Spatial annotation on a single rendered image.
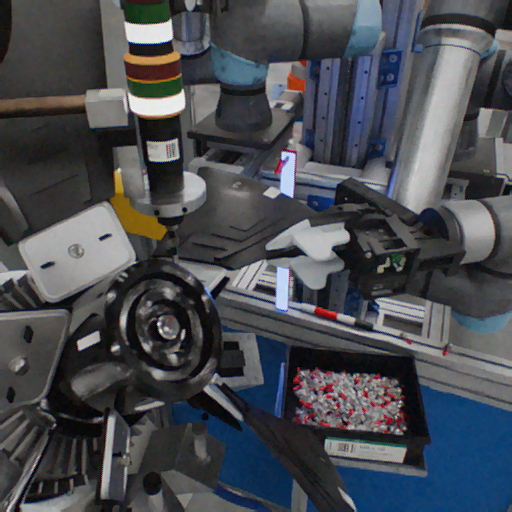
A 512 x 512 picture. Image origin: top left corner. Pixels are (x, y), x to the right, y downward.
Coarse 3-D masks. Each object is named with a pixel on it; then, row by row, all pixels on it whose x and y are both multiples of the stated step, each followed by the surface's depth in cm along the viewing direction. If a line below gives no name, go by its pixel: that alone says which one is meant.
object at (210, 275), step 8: (184, 264) 53; (192, 264) 53; (200, 264) 53; (208, 264) 53; (192, 272) 52; (200, 272) 52; (208, 272) 52; (216, 272) 51; (224, 272) 51; (200, 280) 50; (208, 280) 50; (216, 280) 50; (208, 288) 49
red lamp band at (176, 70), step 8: (128, 64) 37; (136, 64) 37; (160, 64) 37; (168, 64) 37; (176, 64) 38; (128, 72) 38; (136, 72) 37; (144, 72) 37; (152, 72) 37; (160, 72) 37; (168, 72) 38; (176, 72) 38; (144, 80) 37; (152, 80) 37
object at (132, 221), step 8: (120, 176) 96; (120, 184) 94; (120, 192) 91; (112, 200) 93; (120, 200) 92; (128, 200) 91; (120, 208) 93; (128, 208) 92; (120, 216) 94; (128, 216) 94; (136, 216) 93; (144, 216) 92; (152, 216) 91; (128, 224) 95; (136, 224) 94; (144, 224) 93; (152, 224) 92; (160, 224) 91; (136, 232) 95; (144, 232) 94; (152, 232) 93; (160, 232) 93; (160, 240) 94
